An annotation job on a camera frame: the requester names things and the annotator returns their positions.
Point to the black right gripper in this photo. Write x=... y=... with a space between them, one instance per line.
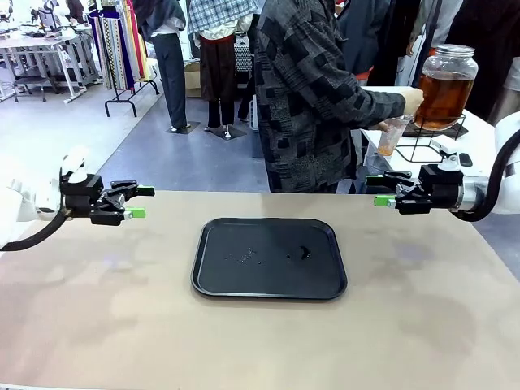
x=443 y=187

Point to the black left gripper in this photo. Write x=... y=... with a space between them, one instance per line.
x=79 y=195

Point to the tall clear iced cup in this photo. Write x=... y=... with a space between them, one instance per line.
x=390 y=138

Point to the glass tea dispenser jar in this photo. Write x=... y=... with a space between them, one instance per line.
x=447 y=93

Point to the person's right forearm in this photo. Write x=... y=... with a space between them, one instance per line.
x=380 y=107

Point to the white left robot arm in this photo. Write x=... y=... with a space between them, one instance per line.
x=20 y=203

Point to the person's left hand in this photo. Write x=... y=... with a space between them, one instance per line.
x=381 y=126

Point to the person's right hand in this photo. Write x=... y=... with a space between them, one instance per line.
x=412 y=100

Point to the small black device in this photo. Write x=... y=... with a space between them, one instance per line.
x=465 y=159

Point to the person in patterned dark shirt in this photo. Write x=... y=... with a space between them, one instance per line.
x=304 y=101

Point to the mannequin in dark trousers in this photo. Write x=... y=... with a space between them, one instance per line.
x=170 y=73

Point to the brown cardboard box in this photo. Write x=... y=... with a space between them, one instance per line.
x=193 y=79

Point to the colourful hanging fabrics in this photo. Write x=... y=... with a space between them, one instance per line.
x=118 y=44

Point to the bystander in dark coat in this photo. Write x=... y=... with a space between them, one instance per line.
x=365 y=36

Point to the black plastic serving tray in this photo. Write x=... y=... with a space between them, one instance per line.
x=268 y=276

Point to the mannequin in plaid top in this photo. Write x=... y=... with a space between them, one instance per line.
x=217 y=69

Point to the white metal workbench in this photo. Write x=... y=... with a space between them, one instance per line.
x=44 y=44

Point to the bystander in grey jacket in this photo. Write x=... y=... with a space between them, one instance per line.
x=438 y=20

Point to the bystander in black clothes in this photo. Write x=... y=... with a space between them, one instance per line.
x=491 y=32

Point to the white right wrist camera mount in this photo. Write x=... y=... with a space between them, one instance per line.
x=449 y=160

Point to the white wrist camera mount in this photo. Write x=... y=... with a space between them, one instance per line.
x=75 y=166
x=449 y=160

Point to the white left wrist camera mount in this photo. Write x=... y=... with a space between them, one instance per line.
x=75 y=166

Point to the black clothes rack frame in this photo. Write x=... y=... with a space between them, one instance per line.
x=118 y=101

